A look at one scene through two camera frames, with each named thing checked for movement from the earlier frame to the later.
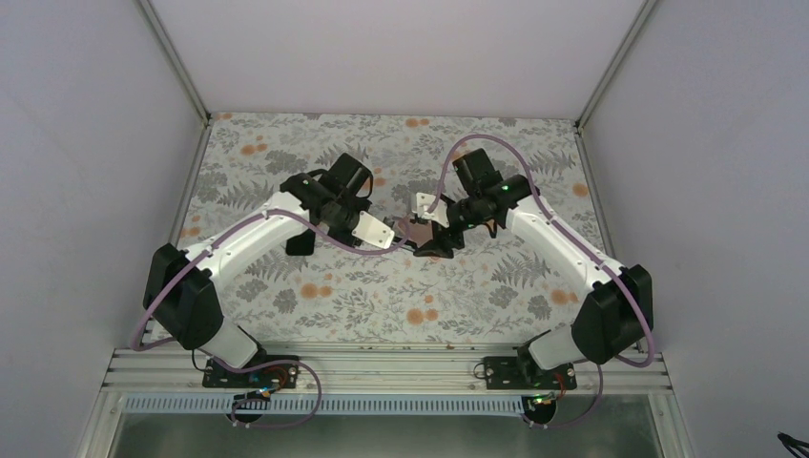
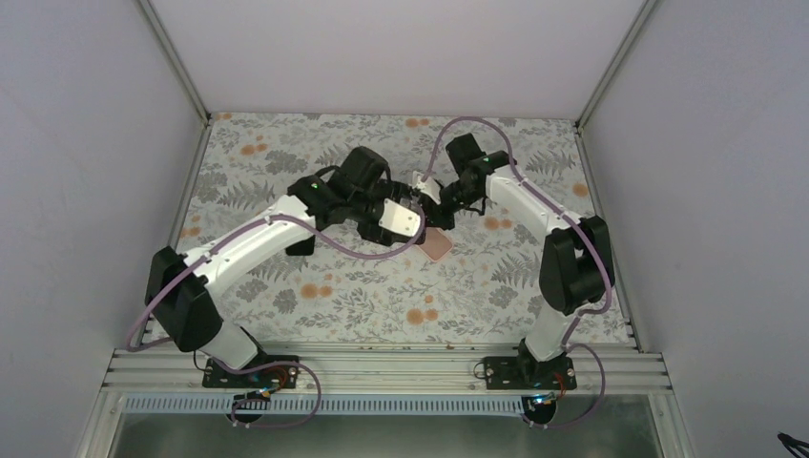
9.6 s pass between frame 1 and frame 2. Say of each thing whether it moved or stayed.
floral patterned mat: stayed
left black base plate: stayed
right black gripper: moved
